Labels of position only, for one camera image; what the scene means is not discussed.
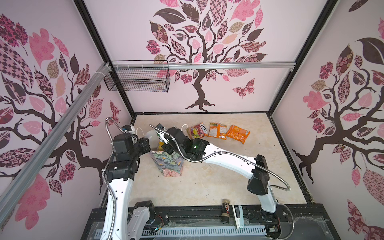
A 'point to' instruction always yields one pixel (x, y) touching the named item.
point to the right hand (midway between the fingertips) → (164, 135)
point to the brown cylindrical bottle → (225, 214)
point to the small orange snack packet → (218, 130)
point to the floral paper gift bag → (169, 165)
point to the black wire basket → (138, 75)
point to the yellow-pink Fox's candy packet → (197, 131)
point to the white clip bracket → (239, 221)
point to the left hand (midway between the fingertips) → (146, 141)
